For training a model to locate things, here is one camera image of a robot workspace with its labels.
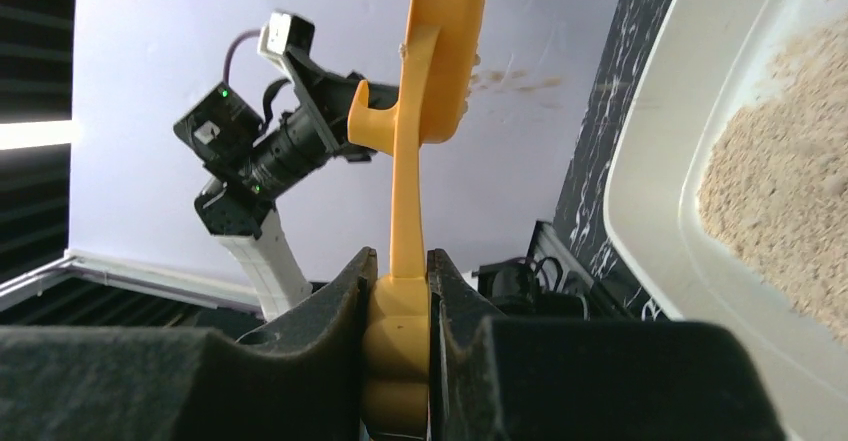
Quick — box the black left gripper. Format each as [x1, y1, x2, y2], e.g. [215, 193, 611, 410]
[173, 48, 376, 199]

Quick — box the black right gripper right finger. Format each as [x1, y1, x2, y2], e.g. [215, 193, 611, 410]
[427, 249, 787, 440]

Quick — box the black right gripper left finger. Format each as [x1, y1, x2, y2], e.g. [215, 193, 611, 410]
[1, 247, 377, 440]

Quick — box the yellow slotted litter scoop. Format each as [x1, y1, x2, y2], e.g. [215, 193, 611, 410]
[348, 0, 485, 440]

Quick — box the white plastic litter box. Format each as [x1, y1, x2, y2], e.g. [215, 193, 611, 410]
[603, 0, 847, 440]

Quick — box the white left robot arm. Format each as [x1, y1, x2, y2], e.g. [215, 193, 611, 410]
[173, 47, 376, 321]

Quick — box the beige cat litter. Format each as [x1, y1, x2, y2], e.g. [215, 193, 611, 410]
[697, 19, 847, 341]

